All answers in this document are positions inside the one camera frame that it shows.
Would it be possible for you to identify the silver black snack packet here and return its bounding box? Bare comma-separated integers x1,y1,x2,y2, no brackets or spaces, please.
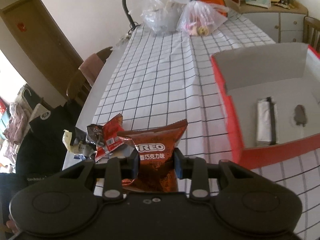
256,96,279,147

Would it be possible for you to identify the dark red Oreo packet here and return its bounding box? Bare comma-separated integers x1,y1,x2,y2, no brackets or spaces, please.
117,119,188,192

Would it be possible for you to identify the wooden door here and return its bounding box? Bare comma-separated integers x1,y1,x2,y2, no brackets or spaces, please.
2,0,81,84

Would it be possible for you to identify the dark brown snack bag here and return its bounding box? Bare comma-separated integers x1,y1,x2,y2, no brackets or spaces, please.
87,124,106,147

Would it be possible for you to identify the white drawer cabinet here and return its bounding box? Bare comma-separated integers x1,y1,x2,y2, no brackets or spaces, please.
224,0,309,43

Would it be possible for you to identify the left wooden chair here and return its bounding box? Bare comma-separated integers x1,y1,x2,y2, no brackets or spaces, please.
66,47,113,107

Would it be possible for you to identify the small clear bag with snacks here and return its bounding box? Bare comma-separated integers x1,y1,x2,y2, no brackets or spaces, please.
177,1,229,36

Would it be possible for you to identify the right wooden chair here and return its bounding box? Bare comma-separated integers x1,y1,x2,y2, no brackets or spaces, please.
303,16,320,53

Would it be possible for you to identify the pink clothes pile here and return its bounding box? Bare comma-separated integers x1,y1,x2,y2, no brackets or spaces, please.
1,102,30,164

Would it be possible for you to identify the wooden chair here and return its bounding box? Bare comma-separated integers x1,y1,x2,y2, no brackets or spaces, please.
66,47,113,107
303,16,320,53

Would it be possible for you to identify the red chips bag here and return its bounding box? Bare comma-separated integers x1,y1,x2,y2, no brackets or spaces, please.
94,114,124,161

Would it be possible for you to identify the pink cloth on chair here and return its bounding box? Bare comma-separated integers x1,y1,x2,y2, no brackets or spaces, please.
79,54,104,87

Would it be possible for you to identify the white power strip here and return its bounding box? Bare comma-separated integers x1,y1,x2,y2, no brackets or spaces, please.
114,31,132,50

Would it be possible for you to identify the black snack wrapper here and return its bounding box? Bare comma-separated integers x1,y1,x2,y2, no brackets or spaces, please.
73,127,97,155

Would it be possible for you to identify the white checkered tablecloth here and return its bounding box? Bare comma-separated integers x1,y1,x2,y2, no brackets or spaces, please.
93,10,319,239

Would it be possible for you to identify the orange green box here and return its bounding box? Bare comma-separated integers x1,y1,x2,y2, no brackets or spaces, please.
199,0,229,17

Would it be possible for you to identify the cream wrapper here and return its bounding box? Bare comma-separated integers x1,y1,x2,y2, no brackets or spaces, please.
62,129,74,153

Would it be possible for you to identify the large clear plastic bag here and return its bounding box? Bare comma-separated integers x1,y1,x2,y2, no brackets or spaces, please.
140,0,195,35

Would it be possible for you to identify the red cardboard box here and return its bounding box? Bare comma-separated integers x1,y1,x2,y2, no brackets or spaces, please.
211,43,319,169

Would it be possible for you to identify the black jacket with badge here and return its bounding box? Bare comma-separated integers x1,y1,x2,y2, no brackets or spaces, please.
16,101,81,184

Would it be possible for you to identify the blue white snack packet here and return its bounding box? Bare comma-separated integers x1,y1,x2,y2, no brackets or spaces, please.
74,153,92,161

